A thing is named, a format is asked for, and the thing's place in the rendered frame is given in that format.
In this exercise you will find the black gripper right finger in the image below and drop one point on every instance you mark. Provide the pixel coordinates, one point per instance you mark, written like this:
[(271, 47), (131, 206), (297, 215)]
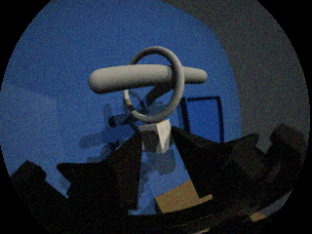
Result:
[(206, 160)]

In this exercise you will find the grey metal ring with small tab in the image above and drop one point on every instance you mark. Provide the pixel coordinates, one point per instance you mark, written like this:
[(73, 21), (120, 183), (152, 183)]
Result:
[(157, 135)]

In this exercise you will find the blue square tray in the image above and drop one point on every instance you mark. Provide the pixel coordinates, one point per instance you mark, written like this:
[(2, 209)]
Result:
[(203, 116)]

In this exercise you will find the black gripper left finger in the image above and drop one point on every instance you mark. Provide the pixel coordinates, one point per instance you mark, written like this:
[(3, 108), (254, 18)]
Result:
[(118, 173)]

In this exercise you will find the dark grey t-shaped steel stake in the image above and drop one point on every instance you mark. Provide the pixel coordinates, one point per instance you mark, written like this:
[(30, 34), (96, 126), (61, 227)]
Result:
[(125, 77)]

